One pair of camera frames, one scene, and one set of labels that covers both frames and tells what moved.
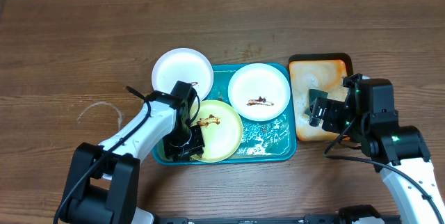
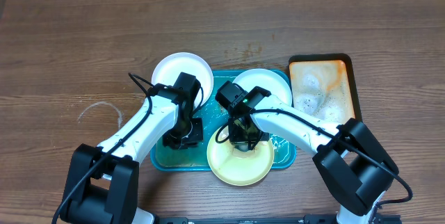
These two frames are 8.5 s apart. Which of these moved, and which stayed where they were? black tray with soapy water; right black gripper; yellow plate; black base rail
Moved: right black gripper; yellow plate
Stayed: black base rail; black tray with soapy water
